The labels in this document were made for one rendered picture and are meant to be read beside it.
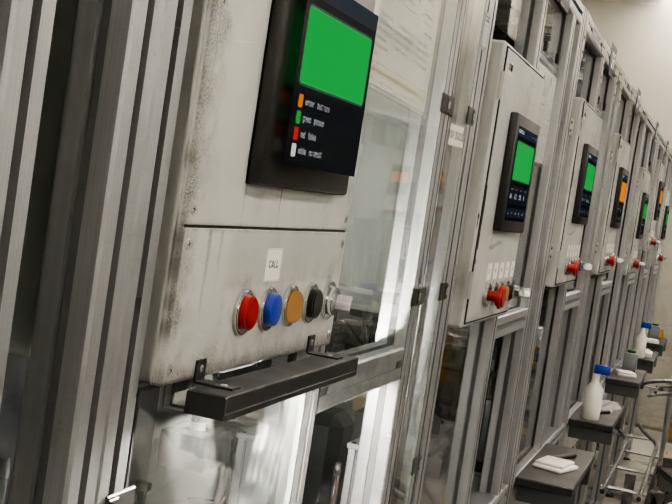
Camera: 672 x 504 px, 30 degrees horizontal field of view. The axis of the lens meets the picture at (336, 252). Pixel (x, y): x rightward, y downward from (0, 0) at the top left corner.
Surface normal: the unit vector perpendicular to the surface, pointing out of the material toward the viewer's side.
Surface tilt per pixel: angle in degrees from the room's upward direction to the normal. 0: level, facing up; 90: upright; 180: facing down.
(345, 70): 90
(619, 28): 90
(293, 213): 90
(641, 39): 90
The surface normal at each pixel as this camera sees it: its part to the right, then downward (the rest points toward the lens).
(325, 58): 0.94, 0.16
